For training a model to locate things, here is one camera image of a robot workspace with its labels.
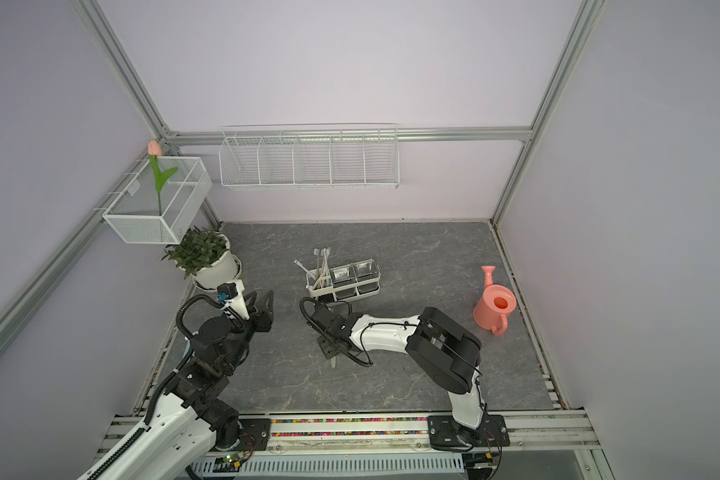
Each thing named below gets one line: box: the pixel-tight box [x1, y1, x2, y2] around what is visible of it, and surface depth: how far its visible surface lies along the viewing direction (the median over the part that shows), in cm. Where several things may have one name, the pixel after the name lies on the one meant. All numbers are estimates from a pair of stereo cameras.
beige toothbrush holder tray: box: [305, 258, 381, 302], surface depth 95 cm
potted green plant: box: [160, 226, 242, 291], surface depth 91 cm
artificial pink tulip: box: [147, 140, 178, 216], surface depth 87 cm
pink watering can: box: [472, 266, 517, 337], surface depth 87 cm
